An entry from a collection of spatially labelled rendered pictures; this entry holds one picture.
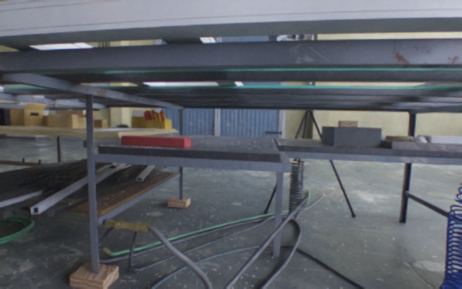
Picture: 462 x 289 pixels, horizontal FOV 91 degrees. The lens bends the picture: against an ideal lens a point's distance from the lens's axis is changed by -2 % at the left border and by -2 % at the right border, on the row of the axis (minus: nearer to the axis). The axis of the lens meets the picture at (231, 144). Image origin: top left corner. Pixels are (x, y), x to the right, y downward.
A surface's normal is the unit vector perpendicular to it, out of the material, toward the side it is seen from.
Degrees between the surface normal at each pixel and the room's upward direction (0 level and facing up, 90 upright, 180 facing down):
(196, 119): 90
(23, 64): 90
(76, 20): 90
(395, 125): 90
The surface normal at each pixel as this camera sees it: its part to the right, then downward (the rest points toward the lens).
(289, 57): -0.15, 0.08
